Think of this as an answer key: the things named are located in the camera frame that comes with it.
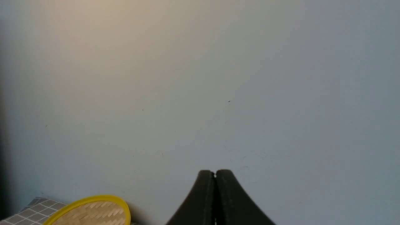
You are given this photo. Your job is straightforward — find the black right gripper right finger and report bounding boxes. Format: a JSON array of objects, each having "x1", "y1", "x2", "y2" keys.
[{"x1": 215, "y1": 169, "x2": 275, "y2": 225}]

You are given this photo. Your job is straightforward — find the grey checked tablecloth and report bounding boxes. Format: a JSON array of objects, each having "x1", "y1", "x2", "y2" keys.
[{"x1": 0, "y1": 197, "x2": 67, "y2": 225}]

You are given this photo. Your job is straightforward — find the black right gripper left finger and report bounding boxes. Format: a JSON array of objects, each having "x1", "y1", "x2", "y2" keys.
[{"x1": 167, "y1": 170, "x2": 215, "y2": 225}]

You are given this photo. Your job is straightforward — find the woven bamboo steamer lid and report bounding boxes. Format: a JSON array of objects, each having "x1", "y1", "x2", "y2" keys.
[{"x1": 43, "y1": 195, "x2": 131, "y2": 225}]

